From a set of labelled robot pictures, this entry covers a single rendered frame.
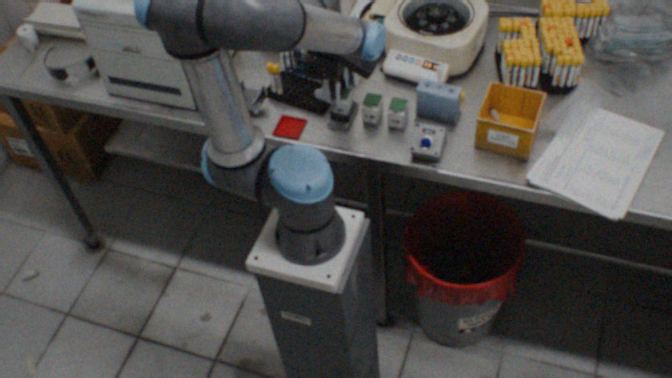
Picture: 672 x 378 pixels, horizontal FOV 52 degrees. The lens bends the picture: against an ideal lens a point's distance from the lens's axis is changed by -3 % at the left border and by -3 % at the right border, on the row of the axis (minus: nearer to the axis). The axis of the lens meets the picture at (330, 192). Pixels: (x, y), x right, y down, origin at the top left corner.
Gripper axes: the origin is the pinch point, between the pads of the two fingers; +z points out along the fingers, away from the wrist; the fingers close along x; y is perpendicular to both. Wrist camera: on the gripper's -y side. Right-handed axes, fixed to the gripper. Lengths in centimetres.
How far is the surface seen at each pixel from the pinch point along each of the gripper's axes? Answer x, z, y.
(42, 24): -13, 3, 100
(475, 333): 8, 84, -41
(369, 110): 1.3, 0.8, -7.4
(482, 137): 2.3, 1.9, -35.0
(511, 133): 2.7, -1.7, -41.5
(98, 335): 41, 94, 84
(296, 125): 5.8, 5.9, 10.4
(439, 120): -3.3, 4.6, -23.6
